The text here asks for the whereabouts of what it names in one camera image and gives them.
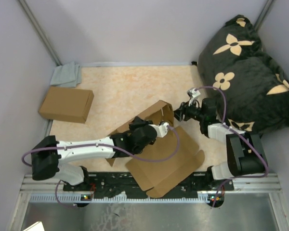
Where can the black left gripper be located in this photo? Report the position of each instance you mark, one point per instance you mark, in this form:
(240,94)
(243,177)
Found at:
(138,122)

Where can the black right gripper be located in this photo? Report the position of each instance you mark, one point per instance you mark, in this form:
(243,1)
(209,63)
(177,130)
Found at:
(184,109)

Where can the brown cardboard box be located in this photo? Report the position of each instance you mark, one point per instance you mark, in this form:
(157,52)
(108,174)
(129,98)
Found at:
(166,163)
(67,104)

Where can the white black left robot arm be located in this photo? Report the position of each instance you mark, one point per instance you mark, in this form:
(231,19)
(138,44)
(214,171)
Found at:
(51,158)

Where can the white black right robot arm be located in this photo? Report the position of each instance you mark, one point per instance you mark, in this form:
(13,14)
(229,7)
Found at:
(245,154)

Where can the closed brown cardboard box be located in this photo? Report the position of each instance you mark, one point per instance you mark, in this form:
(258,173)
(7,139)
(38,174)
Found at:
(67,104)

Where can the black floral plush pillow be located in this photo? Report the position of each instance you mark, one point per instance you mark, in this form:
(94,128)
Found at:
(255,86)

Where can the grey folded cloth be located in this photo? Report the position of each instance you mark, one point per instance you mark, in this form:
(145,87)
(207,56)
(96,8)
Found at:
(67,76)

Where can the white paper corner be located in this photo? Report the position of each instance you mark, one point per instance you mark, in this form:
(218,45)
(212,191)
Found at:
(37,226)

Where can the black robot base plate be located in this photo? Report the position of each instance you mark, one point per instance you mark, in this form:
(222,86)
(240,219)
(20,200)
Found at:
(179,186)

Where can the aluminium frame rail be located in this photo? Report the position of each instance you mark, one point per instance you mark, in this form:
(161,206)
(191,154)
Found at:
(51,191)

